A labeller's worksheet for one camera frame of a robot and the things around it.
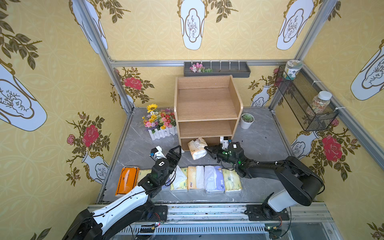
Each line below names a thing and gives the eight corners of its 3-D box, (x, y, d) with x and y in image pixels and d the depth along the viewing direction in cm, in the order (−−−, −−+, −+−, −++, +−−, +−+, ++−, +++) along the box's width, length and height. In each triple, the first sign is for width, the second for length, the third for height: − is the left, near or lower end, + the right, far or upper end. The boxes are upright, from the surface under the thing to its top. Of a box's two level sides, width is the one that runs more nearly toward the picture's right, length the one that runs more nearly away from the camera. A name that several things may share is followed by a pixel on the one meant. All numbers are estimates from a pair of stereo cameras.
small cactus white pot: (240, 129, 110) (243, 121, 102) (238, 122, 115) (241, 113, 107) (251, 129, 110) (255, 121, 102) (248, 122, 115) (252, 113, 107)
